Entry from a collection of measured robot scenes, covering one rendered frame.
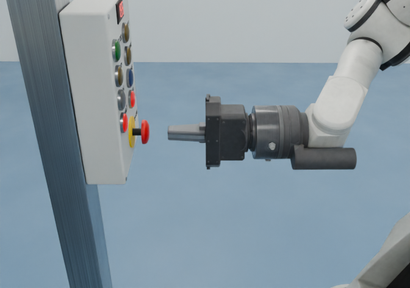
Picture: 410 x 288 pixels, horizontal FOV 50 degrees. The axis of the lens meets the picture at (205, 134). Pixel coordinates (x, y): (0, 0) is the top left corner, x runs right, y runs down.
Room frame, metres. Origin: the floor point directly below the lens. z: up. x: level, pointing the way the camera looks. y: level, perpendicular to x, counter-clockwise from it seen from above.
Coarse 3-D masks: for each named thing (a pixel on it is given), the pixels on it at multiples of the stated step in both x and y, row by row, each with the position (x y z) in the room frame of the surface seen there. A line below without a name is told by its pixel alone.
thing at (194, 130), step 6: (168, 126) 0.63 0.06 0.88; (174, 126) 0.63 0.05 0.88; (180, 126) 0.63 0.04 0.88; (186, 126) 0.63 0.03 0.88; (192, 126) 0.62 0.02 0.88; (198, 126) 0.62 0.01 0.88; (204, 126) 0.61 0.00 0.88; (168, 132) 0.61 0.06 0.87; (174, 132) 0.61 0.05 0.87; (180, 132) 0.61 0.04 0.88; (186, 132) 0.61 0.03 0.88; (192, 132) 0.61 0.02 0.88; (198, 132) 0.61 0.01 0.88; (204, 132) 0.61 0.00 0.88
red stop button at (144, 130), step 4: (144, 120) 0.62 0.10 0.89; (144, 124) 0.61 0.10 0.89; (148, 124) 0.62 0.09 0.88; (132, 128) 0.62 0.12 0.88; (136, 128) 0.62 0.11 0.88; (140, 128) 0.62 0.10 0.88; (144, 128) 0.61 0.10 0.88; (148, 128) 0.62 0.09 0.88; (132, 132) 0.61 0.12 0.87; (136, 132) 0.61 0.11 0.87; (140, 132) 0.61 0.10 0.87; (144, 132) 0.60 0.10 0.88; (148, 132) 0.61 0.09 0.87; (144, 136) 0.60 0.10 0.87; (148, 136) 0.61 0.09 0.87; (144, 140) 0.60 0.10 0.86
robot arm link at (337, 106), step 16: (336, 80) 0.66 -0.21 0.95; (352, 80) 0.66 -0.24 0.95; (320, 96) 0.63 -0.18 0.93; (336, 96) 0.62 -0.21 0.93; (352, 96) 0.62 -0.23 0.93; (320, 112) 0.59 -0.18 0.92; (336, 112) 0.59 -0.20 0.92; (352, 112) 0.59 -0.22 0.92; (320, 128) 0.59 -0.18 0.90; (336, 128) 0.57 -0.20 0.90
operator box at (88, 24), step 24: (96, 0) 0.60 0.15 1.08; (72, 24) 0.54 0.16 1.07; (96, 24) 0.54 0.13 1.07; (120, 24) 0.62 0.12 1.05; (72, 48) 0.54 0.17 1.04; (96, 48) 0.54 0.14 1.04; (72, 72) 0.53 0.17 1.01; (96, 72) 0.54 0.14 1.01; (72, 96) 0.54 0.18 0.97; (96, 96) 0.54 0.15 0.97; (96, 120) 0.54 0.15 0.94; (96, 144) 0.54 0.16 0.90; (120, 144) 0.54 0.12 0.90; (96, 168) 0.54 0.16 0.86; (120, 168) 0.54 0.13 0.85
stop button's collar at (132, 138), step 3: (135, 114) 0.68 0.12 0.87; (132, 117) 0.63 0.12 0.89; (135, 117) 0.67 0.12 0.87; (129, 120) 0.61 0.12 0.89; (132, 120) 0.63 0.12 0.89; (129, 123) 0.61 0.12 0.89; (132, 123) 0.63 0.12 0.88; (129, 126) 0.60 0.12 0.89; (132, 126) 0.62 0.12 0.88; (129, 129) 0.60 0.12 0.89; (129, 132) 0.60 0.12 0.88; (129, 135) 0.60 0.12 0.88; (132, 135) 0.62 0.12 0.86; (129, 138) 0.59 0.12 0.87; (132, 138) 0.61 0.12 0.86; (129, 141) 0.59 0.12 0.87; (132, 141) 0.61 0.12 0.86; (129, 144) 0.60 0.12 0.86; (132, 144) 0.61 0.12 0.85; (132, 147) 0.61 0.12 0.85
